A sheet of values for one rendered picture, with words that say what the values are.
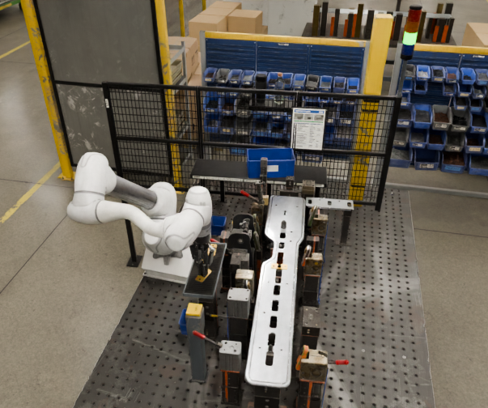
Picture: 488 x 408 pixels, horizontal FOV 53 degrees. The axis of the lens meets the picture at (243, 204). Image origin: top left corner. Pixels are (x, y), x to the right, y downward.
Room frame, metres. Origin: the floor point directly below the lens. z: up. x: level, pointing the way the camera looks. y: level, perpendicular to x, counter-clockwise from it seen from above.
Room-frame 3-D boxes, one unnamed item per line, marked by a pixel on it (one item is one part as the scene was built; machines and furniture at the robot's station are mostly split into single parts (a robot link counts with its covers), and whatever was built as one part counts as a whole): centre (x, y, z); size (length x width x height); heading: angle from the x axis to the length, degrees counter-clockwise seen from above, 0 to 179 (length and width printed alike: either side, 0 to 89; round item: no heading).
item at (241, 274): (1.77, -0.01, 0.89); 0.13 x 0.11 x 0.38; 82
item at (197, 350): (1.47, 0.21, 0.92); 0.08 x 0.08 x 0.44; 82
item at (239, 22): (6.99, 0.17, 0.52); 1.20 x 0.80 x 1.05; 165
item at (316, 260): (1.95, -0.37, 0.87); 0.12 x 0.09 x 0.35; 82
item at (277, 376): (1.89, -0.19, 1.00); 1.38 x 0.22 x 0.02; 172
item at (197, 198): (1.60, 0.18, 1.60); 0.13 x 0.11 x 0.16; 162
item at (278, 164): (2.82, -0.18, 1.09); 0.30 x 0.17 x 0.13; 92
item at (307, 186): (2.63, -0.41, 0.88); 0.08 x 0.08 x 0.36; 82
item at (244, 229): (2.04, 0.00, 0.94); 0.18 x 0.13 x 0.49; 172
